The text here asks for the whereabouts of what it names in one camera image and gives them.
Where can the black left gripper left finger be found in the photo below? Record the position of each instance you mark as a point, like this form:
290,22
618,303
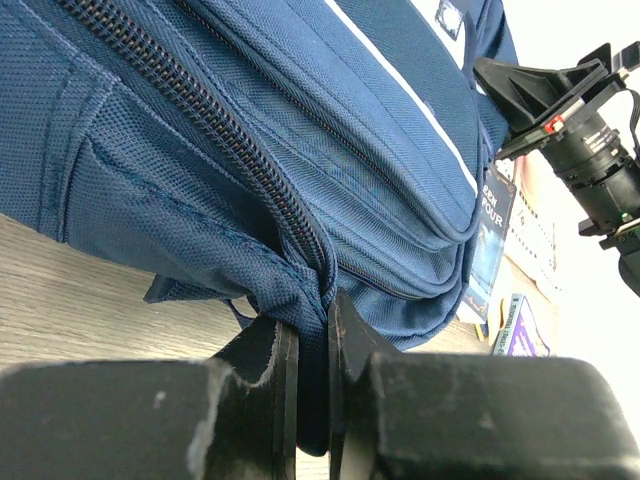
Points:
231,416

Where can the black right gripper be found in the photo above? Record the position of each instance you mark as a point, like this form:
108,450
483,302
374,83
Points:
584,152

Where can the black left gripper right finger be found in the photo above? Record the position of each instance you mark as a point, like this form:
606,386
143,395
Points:
396,415

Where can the navy blue student backpack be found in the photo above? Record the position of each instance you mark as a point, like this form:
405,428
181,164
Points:
278,151

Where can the dark blue Nineteen Eighty-Four book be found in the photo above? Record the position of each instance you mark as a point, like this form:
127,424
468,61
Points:
497,200

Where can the patterned white placemat cloth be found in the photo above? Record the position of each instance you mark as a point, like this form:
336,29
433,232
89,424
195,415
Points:
531,242

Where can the purple paperback book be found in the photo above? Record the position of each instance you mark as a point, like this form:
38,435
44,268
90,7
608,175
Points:
520,336

